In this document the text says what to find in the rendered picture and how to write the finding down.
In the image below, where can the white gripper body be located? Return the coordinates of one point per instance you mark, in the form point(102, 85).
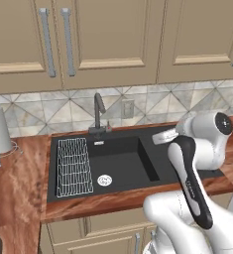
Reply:
point(164, 136)

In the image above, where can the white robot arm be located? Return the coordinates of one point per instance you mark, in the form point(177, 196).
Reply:
point(200, 155)

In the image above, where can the black kitchen sink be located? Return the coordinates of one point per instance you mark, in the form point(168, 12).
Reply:
point(121, 165)

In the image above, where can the dark grey sink faucet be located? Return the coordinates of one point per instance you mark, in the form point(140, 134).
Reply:
point(97, 112)

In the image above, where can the white sink drain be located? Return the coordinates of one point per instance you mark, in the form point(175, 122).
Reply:
point(104, 180)

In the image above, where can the beige base cupboard door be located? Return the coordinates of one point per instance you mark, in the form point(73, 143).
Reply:
point(66, 231)
point(101, 243)

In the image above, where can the beige wall outlet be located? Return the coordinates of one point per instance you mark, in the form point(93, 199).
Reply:
point(128, 108)

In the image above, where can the beige wall cupboard door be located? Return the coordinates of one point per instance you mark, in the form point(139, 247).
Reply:
point(15, 43)
point(200, 36)
point(111, 39)

